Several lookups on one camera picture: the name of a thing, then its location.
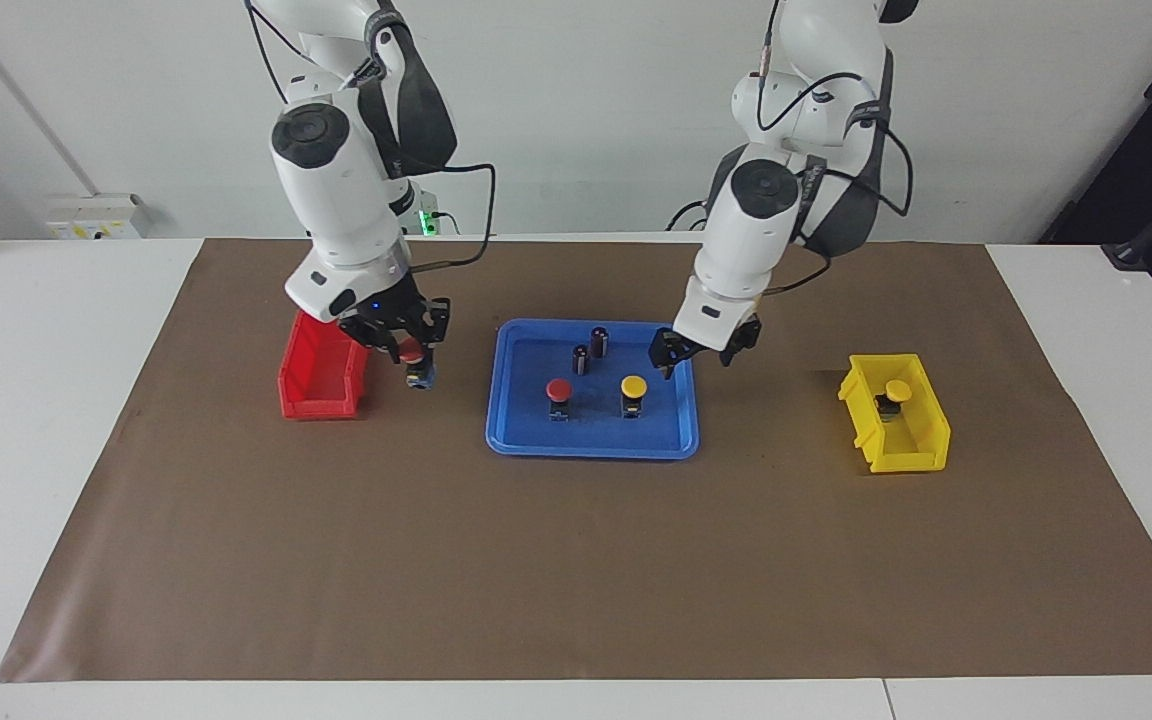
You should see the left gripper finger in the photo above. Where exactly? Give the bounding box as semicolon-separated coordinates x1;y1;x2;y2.
647;328;689;382
720;314;763;369

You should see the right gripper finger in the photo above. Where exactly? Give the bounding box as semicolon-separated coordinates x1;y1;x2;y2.
418;297;453;348
340;322;404;366

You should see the blue plastic tray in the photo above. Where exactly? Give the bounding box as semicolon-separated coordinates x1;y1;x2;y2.
485;319;700;460

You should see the red plastic bin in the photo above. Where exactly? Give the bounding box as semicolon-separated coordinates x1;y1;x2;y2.
278;310;370;421

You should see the yellow plastic bin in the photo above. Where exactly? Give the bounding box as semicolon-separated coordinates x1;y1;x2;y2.
838;353;952;474

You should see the brown table mat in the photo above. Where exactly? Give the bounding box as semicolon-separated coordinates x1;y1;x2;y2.
0;238;1152;683

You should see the black curtain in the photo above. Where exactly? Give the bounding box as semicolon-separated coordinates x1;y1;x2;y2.
1039;0;1152;293

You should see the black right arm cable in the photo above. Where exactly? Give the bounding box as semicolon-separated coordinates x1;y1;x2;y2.
376;160;497;277

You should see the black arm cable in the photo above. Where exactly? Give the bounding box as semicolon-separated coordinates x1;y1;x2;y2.
376;160;497;277
756;0;915;297

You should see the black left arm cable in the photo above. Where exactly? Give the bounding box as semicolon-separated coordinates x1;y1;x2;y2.
756;0;915;297

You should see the white wall power strip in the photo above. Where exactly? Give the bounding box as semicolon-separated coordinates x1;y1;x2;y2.
44;193;149;241

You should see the grey wall conduit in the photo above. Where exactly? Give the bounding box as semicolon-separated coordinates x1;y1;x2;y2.
0;0;100;197

